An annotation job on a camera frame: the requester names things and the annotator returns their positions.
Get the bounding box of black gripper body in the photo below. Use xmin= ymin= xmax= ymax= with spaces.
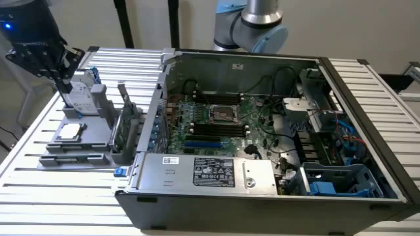
xmin=0 ymin=0 xmax=68 ymax=51

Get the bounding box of RAM stick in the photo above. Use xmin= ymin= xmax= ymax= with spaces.
xmin=54 ymin=154 xmax=103 ymax=160

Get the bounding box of blue expansion slot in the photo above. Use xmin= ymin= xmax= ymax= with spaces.
xmin=184 ymin=141 xmax=222 ymax=148

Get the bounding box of black expansion slot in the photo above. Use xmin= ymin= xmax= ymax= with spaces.
xmin=183 ymin=148 xmax=222 ymax=154

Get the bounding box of silver hard disk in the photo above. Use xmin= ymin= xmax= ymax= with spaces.
xmin=63 ymin=65 xmax=102 ymax=115

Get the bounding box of silver CPU chip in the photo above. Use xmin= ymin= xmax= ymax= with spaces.
xmin=56 ymin=122 xmax=87 ymax=141

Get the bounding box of grey parts rack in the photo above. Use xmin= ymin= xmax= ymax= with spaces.
xmin=36 ymin=83 xmax=150 ymax=172

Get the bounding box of green graphics card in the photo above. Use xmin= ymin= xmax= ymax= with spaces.
xmin=110 ymin=80 xmax=139 ymax=155

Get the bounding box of CPU socket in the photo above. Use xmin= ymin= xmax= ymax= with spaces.
xmin=208 ymin=104 xmax=238 ymax=123

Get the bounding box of silver power supply unit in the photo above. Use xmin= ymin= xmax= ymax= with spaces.
xmin=135 ymin=153 xmax=280 ymax=196

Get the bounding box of green motherboard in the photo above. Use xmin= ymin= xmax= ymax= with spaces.
xmin=163 ymin=94 xmax=284 ymax=158

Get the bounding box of silver fan shroud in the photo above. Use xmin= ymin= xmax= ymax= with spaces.
xmin=282 ymin=97 xmax=318 ymax=119

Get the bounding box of open black PC case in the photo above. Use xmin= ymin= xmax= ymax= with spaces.
xmin=114 ymin=48 xmax=420 ymax=232

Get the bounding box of blue plastic disk bay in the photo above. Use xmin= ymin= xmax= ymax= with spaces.
xmin=295 ymin=161 xmax=386 ymax=198

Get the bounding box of black frame post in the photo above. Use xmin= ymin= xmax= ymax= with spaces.
xmin=167 ymin=0 xmax=182 ymax=49
xmin=112 ymin=0 xmax=136 ymax=49

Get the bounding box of black floor cable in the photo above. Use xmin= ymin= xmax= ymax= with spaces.
xmin=0 ymin=125 xmax=19 ymax=151

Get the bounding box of black looped wire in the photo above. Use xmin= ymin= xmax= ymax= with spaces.
xmin=182 ymin=78 xmax=199 ymax=94

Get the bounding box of long black wire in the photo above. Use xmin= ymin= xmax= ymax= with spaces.
xmin=254 ymin=65 xmax=299 ymax=97

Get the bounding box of blue wire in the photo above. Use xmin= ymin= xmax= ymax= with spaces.
xmin=332 ymin=117 xmax=358 ymax=159

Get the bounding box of red wire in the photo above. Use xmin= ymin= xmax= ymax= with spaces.
xmin=344 ymin=136 xmax=368 ymax=149

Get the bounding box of aluminium frame side table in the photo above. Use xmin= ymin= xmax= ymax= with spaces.
xmin=378 ymin=61 xmax=420 ymax=100

